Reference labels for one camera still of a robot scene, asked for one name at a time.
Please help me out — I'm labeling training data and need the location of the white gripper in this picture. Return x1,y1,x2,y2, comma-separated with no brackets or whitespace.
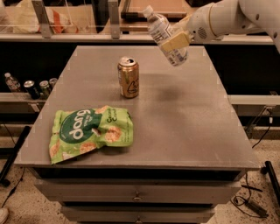
160,4,214,52

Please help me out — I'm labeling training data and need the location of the clear plastic water bottle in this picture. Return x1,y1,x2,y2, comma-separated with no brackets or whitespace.
143,5,187,67

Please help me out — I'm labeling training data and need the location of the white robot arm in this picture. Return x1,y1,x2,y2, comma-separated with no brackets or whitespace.
160,0,280,52

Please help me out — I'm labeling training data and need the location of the small water bottle on shelf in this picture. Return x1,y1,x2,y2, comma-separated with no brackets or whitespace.
4,73,22,93

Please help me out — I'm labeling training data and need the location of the black framed wooden board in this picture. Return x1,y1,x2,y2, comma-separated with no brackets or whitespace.
121,0,186,22

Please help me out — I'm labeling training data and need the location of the gold soda can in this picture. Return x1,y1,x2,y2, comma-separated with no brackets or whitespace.
117,56,139,98

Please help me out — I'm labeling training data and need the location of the orange white plastic bag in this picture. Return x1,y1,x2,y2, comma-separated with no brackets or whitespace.
12,0,80,34

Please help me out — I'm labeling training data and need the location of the silver can on shelf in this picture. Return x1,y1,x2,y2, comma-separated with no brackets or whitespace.
49,78,58,88

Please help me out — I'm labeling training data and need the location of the green snack chip bag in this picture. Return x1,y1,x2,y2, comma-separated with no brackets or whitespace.
49,106,133,165

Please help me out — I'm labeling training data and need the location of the green can on shelf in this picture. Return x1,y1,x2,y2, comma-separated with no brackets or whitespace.
39,80,52,98

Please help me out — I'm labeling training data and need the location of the dark can on shelf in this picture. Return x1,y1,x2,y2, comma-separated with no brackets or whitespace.
24,80,40,100

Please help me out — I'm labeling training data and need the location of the black stand leg right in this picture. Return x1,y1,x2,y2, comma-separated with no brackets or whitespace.
260,161,280,206

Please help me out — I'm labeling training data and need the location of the black stand leg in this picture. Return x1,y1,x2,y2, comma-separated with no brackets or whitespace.
0,126,31,187
260,161,280,206

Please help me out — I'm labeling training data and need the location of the upper grey cabinet drawer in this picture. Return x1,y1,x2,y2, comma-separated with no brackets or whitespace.
35,179,241,204

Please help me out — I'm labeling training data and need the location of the grey cabinet drawer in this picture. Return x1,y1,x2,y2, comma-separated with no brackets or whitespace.
61,206,214,224
35,179,241,204

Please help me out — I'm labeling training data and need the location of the lower grey cabinet drawer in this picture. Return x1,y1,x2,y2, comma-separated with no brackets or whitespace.
61,206,214,224

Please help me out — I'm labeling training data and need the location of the black stand leg left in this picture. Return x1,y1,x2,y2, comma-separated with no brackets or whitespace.
0,126,31,187

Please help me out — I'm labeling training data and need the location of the white shoe tip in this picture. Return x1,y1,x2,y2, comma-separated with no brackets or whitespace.
0,208,9,224

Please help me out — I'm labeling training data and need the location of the middle metal rail bracket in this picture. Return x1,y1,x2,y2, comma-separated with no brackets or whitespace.
108,0,120,39

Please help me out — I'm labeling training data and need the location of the metal rail bracket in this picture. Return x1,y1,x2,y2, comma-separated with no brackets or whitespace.
108,0,120,39
31,0,53,39

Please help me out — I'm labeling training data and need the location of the left metal rail bracket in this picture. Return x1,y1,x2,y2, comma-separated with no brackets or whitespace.
31,0,53,39

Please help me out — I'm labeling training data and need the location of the black cable with adapter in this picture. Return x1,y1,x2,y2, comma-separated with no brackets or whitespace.
230,171,270,219

